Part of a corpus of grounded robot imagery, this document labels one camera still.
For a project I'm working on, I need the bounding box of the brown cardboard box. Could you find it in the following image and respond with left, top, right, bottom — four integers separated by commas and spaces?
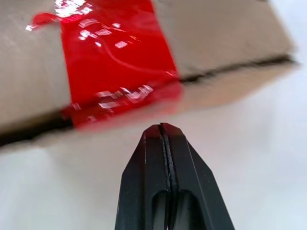
0, 0, 300, 154

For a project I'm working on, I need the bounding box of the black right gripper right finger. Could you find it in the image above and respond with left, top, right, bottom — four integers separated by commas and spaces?
160, 122, 236, 230

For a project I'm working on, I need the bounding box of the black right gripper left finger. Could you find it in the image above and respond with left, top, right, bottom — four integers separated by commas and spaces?
114, 123, 174, 230

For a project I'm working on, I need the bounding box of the red sealing tape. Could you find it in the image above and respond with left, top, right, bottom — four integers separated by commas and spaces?
25, 0, 185, 131

